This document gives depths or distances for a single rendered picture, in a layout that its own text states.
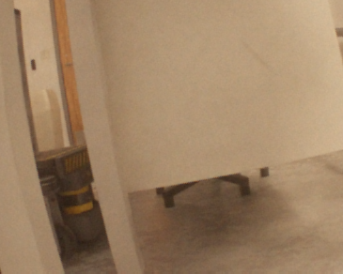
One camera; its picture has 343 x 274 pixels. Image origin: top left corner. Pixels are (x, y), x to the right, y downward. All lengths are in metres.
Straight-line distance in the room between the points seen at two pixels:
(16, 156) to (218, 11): 0.63
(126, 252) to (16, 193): 0.50
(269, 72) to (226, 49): 0.10
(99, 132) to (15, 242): 0.46
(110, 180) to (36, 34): 4.22
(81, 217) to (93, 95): 0.45
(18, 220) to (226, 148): 0.59
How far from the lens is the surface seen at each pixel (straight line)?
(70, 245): 1.10
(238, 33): 0.89
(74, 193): 1.19
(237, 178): 1.51
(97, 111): 0.81
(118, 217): 0.83
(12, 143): 0.37
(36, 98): 3.54
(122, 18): 0.91
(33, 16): 5.02
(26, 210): 0.37
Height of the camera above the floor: 0.35
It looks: 3 degrees down
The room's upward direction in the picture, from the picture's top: 11 degrees counter-clockwise
